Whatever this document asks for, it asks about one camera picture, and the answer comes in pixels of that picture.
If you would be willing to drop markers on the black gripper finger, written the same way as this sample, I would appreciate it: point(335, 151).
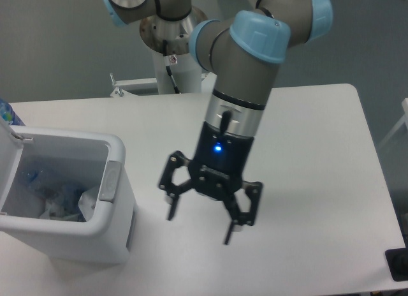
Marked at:
point(242, 207)
point(173, 191)

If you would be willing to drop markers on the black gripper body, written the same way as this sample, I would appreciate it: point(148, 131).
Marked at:
point(218, 163)

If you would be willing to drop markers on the clear plastic bag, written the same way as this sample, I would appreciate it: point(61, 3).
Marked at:
point(87, 202)

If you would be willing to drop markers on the clear plastic water bottle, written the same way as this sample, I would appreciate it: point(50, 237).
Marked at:
point(36, 176)

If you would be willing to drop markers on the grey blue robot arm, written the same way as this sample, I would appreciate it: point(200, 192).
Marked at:
point(245, 53)

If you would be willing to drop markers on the white plastic trash can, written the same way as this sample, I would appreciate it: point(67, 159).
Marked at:
point(92, 159)

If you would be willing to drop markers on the trash inside the can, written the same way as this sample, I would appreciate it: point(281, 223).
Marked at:
point(62, 205)

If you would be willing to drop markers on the black clamp at table edge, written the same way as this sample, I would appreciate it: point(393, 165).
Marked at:
point(397, 263)

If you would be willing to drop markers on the blue bottle at left edge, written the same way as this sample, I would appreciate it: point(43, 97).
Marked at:
point(9, 115)

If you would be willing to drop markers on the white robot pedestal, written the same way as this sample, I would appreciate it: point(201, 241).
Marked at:
point(166, 27)

